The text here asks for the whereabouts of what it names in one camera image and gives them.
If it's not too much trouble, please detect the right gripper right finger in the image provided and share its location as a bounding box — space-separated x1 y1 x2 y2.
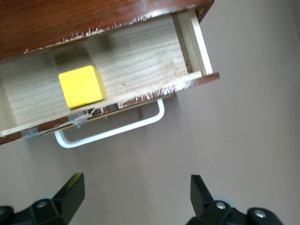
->
186 174 285 225

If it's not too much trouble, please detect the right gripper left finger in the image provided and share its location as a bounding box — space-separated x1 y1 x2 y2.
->
0 172 85 225

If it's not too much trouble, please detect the yellow wooden cube block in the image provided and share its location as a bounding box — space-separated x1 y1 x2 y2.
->
58 65 108 110

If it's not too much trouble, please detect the wooden drawer with white handle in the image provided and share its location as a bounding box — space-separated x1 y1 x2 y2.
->
0 9 220 150

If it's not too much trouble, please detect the dark brown wooden cabinet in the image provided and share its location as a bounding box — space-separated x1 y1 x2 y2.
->
0 0 215 60

